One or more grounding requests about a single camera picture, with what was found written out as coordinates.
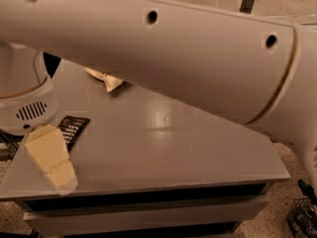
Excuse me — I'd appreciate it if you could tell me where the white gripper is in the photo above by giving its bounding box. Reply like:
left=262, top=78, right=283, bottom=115
left=0, top=78, right=78, bottom=195

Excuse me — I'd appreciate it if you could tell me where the black rxbar chocolate bar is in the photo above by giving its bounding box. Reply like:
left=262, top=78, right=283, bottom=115
left=58, top=116, right=90, bottom=152

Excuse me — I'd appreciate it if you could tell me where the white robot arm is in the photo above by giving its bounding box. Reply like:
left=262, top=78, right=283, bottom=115
left=0, top=0, right=317, bottom=179

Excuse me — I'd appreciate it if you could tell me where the brown white chip bag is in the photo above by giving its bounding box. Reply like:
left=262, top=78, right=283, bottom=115
left=85, top=67, right=124, bottom=92

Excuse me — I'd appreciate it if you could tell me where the grey table drawer front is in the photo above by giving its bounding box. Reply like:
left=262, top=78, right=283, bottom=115
left=24, top=194, right=268, bottom=237

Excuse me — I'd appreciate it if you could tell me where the right metal railing bracket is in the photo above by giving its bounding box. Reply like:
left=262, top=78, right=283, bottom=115
left=240, top=0, right=256, bottom=14

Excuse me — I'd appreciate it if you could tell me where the black wire basket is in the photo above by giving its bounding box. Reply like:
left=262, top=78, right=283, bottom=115
left=286, top=198, right=317, bottom=238

